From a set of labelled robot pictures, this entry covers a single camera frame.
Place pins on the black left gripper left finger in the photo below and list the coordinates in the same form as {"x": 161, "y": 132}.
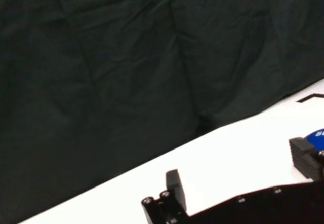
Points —
{"x": 174, "y": 196}

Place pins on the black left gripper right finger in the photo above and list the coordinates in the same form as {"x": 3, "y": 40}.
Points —
{"x": 303, "y": 158}

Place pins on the blue push button black base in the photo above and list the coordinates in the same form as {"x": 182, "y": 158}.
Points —
{"x": 316, "y": 137}

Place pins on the black corner tape mark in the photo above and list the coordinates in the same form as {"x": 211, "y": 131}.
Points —
{"x": 310, "y": 97}

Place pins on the black backdrop cloth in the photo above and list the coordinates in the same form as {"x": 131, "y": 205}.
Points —
{"x": 101, "y": 69}

